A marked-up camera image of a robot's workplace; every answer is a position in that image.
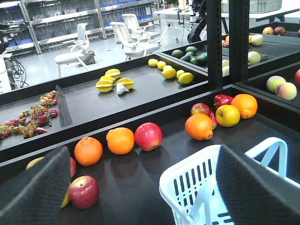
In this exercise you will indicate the peach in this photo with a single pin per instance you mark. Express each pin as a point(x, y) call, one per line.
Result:
point(286, 90)
point(273, 82)

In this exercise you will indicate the red apple back left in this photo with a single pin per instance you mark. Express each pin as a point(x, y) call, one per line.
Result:
point(148, 136)

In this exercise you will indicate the yellow green apple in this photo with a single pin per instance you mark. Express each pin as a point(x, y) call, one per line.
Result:
point(34, 161)
point(66, 200)

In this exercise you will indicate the dark red apple back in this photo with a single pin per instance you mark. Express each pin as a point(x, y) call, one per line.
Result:
point(200, 108)

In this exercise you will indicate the red bell pepper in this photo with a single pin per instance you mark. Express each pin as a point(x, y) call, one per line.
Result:
point(222, 99)

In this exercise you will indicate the mixed apple mango pile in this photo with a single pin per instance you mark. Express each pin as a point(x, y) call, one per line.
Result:
point(255, 40)

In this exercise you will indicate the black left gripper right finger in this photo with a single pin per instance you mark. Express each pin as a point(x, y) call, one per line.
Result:
point(253, 194)

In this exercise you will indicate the front peach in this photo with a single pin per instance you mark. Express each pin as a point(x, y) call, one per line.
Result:
point(286, 90)

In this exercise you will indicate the white garlic bulb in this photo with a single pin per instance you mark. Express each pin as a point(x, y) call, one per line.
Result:
point(120, 88)

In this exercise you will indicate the yellow starfruit pile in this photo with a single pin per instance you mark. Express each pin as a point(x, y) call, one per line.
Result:
point(110, 79)

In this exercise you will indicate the yellow round fruit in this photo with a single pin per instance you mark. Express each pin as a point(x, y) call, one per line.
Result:
point(227, 116)

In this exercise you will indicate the red chili pepper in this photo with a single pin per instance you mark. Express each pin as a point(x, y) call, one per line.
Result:
point(214, 121)

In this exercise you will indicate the orange at far left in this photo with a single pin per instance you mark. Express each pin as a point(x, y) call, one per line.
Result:
point(120, 140)

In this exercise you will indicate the rear peach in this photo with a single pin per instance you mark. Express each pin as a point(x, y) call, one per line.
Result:
point(273, 82)

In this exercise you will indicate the yellow lemon pile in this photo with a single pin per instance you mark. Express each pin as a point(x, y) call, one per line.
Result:
point(168, 72)

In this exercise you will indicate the bright orange right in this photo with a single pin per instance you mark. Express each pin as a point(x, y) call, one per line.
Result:
point(246, 104)

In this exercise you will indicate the green avocado pile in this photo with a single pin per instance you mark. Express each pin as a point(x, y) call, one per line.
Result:
point(191, 55)

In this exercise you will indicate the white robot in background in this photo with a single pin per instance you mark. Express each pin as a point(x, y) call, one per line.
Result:
point(197, 17)

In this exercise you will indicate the red apple centre right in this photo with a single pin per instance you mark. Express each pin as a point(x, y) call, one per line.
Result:
point(297, 77)

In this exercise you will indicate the orange with navel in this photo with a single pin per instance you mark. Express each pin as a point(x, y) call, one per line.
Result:
point(199, 127)

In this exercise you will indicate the pale yellow pears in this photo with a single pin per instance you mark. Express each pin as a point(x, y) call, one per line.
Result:
point(253, 58)

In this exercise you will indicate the yellow green apple back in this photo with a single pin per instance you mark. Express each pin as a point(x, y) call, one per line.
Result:
point(34, 161)

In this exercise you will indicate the cherry tomato vine pile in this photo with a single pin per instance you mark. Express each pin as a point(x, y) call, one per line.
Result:
point(33, 121)

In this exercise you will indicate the small pink apple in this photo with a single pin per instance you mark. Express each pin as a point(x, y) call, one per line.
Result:
point(72, 167)

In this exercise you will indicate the metal storage rack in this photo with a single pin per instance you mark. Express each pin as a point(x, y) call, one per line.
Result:
point(53, 22)

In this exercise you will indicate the grey plastic crate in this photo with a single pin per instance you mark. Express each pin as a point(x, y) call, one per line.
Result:
point(264, 6)

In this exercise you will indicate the dark apple far tray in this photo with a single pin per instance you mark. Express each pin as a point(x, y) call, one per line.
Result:
point(279, 30)

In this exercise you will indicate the yellow green apple front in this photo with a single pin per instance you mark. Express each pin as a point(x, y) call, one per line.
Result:
point(66, 200)

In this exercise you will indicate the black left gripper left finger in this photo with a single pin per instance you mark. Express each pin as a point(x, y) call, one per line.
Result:
point(35, 196)

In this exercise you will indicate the red apple beside gripper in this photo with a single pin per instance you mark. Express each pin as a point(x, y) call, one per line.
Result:
point(84, 192)

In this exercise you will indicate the light blue plastic basket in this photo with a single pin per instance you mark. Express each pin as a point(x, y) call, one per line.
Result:
point(190, 187)

